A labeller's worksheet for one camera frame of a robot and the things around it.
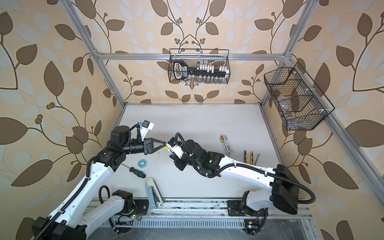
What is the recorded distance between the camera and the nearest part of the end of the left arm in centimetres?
57

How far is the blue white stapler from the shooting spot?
2.47 feet

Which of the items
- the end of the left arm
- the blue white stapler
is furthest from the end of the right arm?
the blue white stapler

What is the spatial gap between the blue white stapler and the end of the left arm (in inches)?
10.3
